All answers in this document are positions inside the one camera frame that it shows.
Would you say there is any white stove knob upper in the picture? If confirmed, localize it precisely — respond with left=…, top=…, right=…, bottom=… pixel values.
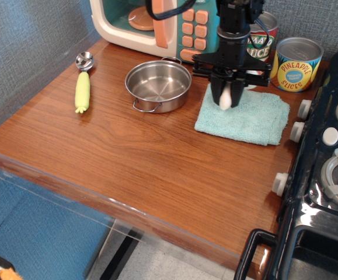
left=297, top=99, right=312, bottom=120

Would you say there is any toy microwave oven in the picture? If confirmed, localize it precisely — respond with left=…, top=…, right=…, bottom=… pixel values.
left=90, top=0, right=219, bottom=62

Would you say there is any light blue folded towel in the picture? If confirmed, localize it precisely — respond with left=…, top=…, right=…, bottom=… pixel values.
left=194, top=86, right=290, bottom=146

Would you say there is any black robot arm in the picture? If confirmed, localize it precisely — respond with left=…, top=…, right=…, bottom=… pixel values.
left=192, top=1, right=272, bottom=110

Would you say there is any pineapple slices can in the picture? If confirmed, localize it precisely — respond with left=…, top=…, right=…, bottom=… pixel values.
left=270, top=37, right=324, bottom=93

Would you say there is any orange furry object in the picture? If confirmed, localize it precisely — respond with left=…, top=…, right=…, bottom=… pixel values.
left=0, top=268, right=23, bottom=280

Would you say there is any plush brown white mushroom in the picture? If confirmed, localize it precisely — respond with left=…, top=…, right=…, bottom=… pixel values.
left=218, top=69, right=258, bottom=111

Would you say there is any orange plate in microwave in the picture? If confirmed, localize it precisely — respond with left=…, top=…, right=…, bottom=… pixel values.
left=128, top=6, right=154, bottom=31

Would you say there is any black cable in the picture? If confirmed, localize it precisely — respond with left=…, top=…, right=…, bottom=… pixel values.
left=144, top=0, right=197, bottom=21

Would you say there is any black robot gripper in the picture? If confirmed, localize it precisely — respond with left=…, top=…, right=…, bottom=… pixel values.
left=192, top=26, right=272, bottom=108

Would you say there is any white stove knob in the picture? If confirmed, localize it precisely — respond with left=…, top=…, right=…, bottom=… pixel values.
left=297, top=99, right=312, bottom=120
left=272, top=173, right=288, bottom=197
left=290, top=122, right=305, bottom=143

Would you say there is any tomato sauce can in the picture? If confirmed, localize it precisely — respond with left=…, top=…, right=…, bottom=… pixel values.
left=246, top=12, right=279, bottom=61

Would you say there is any white stove knob middle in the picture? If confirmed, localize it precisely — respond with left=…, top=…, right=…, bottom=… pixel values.
left=290, top=122, right=305, bottom=143

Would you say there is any spoon with yellow-green handle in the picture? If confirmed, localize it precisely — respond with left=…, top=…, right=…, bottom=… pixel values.
left=75, top=51, right=94, bottom=114

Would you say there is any small stainless steel pot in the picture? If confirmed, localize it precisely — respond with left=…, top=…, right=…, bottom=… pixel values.
left=125, top=57, right=192, bottom=114

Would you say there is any black toy stove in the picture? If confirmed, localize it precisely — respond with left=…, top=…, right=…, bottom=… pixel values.
left=235, top=52, right=338, bottom=279

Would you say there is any white stove knob lower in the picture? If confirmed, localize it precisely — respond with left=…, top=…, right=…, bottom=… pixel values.
left=272, top=173, right=288, bottom=197

